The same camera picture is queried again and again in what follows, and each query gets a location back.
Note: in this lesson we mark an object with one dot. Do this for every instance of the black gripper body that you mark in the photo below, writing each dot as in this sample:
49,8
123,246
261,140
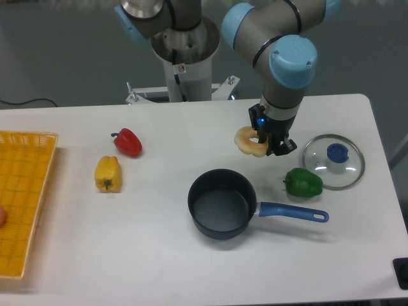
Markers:
262,122

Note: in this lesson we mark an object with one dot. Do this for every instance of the beige glazed donut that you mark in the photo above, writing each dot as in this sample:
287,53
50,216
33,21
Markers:
243,140

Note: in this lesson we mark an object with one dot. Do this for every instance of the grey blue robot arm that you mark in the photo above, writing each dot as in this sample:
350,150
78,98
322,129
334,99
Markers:
269,39

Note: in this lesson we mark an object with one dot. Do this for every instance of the green bell pepper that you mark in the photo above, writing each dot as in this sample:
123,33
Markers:
301,182

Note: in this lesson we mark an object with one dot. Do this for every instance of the glass lid blue knob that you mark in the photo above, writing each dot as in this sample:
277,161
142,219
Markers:
336,160

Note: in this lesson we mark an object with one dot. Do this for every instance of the red bell pepper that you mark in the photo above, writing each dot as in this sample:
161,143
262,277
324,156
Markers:
127,142

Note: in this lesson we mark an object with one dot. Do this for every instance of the yellow bell pepper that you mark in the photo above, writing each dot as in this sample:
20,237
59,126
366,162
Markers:
108,175

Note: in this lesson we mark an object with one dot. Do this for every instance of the black device table corner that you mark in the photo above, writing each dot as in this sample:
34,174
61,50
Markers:
400,266

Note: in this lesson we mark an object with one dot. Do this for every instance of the yellow woven basket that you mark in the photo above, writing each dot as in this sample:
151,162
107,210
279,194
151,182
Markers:
26,160

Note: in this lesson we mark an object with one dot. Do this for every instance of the black pot blue handle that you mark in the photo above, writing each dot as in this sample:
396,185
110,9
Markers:
222,203

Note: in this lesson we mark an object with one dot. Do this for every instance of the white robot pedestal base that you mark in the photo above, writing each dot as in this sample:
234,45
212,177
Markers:
187,63

